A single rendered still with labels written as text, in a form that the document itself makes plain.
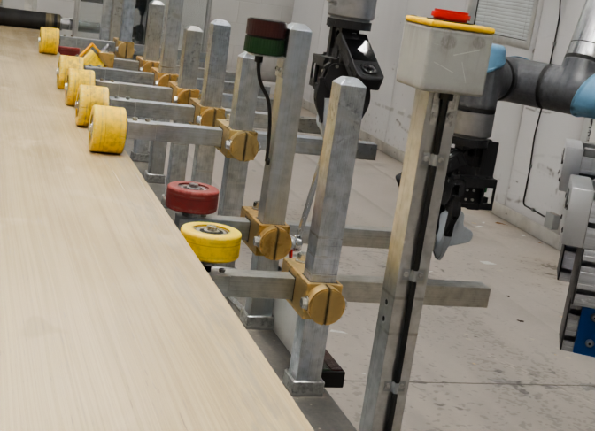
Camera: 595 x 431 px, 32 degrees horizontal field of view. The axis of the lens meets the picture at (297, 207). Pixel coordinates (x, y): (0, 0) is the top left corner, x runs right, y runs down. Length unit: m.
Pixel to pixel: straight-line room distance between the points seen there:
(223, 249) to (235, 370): 0.42
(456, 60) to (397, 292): 0.25
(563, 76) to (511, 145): 4.61
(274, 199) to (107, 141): 0.35
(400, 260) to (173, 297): 0.24
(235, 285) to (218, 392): 0.51
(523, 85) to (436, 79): 0.72
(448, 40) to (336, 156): 0.33
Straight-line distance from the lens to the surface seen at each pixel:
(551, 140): 5.96
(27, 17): 4.09
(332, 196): 1.33
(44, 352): 0.93
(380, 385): 1.14
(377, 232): 1.70
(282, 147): 1.56
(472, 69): 1.06
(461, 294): 1.50
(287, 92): 1.55
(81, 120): 2.04
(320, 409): 1.38
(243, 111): 1.80
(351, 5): 1.63
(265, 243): 1.56
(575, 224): 1.63
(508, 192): 6.31
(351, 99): 1.32
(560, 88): 1.73
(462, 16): 1.07
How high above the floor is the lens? 1.25
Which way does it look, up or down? 13 degrees down
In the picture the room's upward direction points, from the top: 8 degrees clockwise
